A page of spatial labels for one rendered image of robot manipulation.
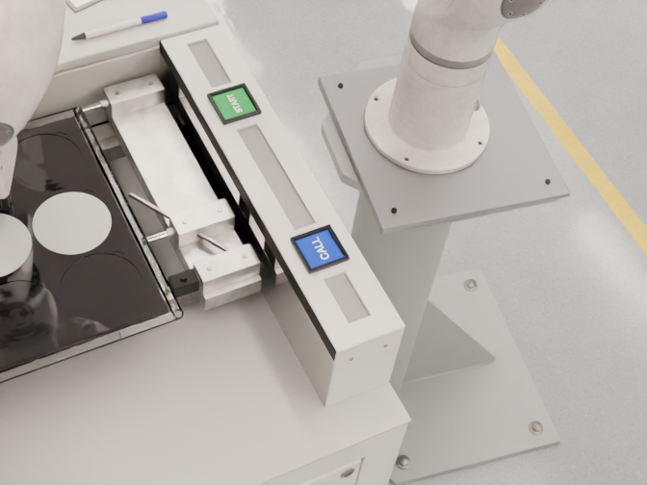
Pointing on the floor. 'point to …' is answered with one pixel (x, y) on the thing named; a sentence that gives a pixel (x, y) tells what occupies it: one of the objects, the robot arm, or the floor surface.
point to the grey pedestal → (446, 346)
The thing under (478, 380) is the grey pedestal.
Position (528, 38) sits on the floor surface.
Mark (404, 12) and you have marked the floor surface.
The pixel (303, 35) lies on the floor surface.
